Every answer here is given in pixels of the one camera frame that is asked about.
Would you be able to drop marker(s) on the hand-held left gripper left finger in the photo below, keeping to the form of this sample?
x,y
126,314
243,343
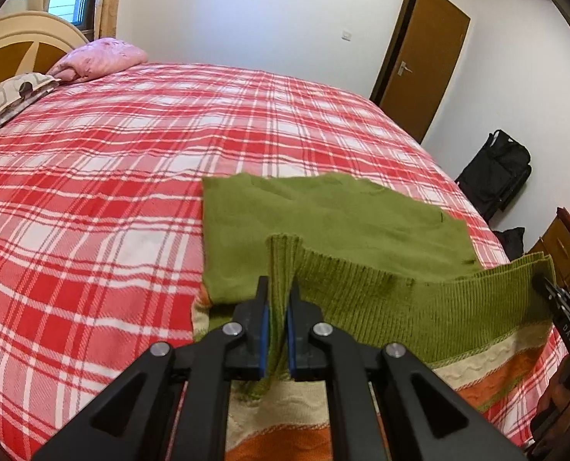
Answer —
x,y
264,326

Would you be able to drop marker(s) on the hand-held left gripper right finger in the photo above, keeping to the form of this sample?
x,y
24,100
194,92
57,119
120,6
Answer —
x,y
289,331

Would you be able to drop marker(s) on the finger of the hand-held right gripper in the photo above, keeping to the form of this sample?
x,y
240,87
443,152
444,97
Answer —
x,y
551,293

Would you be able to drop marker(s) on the green knit sweater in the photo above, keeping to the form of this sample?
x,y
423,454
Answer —
x,y
337,216

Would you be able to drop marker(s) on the wooden dresser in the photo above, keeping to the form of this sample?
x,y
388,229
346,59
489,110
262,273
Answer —
x,y
566,249

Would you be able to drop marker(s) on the black bag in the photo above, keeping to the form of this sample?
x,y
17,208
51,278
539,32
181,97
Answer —
x,y
510,242

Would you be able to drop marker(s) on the black suitcase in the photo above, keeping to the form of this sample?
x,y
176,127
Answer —
x,y
496,168

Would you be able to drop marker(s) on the bed with red plaid sheet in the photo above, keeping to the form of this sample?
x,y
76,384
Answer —
x,y
97,201

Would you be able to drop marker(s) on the brown wooden door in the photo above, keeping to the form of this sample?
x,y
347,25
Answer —
x,y
424,67

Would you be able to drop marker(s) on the pink floral pillow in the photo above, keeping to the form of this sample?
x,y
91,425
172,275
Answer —
x,y
102,57

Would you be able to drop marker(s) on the patterned grey white pillow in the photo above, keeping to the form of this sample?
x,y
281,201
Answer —
x,y
6,98

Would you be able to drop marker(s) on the yellow floral curtain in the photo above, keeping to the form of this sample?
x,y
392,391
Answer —
x,y
109,5

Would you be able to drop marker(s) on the cream wooden headboard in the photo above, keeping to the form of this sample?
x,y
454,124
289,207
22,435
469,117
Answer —
x,y
6,53

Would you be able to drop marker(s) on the white light switch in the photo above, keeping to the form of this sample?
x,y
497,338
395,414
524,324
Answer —
x,y
347,35

